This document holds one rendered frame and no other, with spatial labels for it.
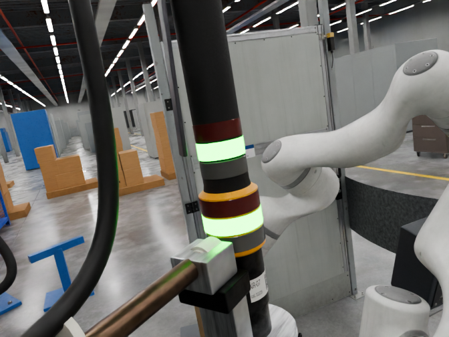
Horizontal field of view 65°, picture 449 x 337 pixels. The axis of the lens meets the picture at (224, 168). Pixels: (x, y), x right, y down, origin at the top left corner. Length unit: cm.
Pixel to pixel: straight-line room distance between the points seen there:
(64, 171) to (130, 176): 217
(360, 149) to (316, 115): 169
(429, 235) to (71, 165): 914
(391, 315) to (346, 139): 41
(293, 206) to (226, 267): 73
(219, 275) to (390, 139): 61
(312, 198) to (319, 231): 171
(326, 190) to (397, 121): 29
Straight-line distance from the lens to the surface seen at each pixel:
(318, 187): 94
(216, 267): 22
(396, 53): 994
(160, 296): 20
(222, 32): 24
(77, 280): 17
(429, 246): 58
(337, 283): 290
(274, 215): 92
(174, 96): 23
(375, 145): 80
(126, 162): 782
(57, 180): 950
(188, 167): 211
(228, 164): 23
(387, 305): 55
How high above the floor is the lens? 163
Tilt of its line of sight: 11 degrees down
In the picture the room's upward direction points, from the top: 10 degrees counter-clockwise
